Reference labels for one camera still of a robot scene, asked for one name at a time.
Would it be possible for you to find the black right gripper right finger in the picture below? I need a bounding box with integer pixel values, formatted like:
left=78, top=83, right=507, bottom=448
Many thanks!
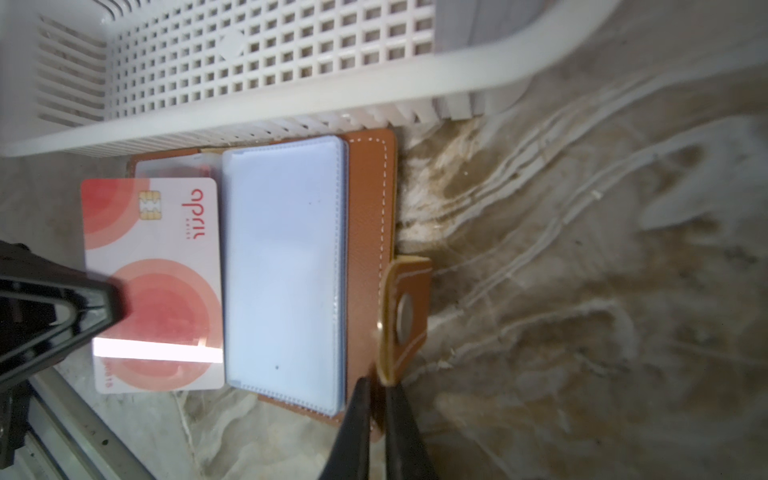
left=385, top=384, right=438, bottom=480

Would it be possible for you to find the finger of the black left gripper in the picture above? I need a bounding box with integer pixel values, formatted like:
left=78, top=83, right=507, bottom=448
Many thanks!
left=1, top=242, right=123, bottom=390

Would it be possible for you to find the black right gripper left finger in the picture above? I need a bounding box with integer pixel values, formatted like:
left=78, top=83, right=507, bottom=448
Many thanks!
left=319, top=378, right=371, bottom=480

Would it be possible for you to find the brown leather card holder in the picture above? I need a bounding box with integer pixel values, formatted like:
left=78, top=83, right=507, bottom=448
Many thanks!
left=129, top=129, right=432, bottom=424

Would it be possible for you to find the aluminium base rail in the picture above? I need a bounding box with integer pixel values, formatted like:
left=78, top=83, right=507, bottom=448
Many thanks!
left=1, top=368, right=154, bottom=479

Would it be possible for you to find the white plastic slotted basket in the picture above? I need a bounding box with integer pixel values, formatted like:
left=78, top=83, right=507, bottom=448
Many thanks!
left=1, top=0, right=617, bottom=157

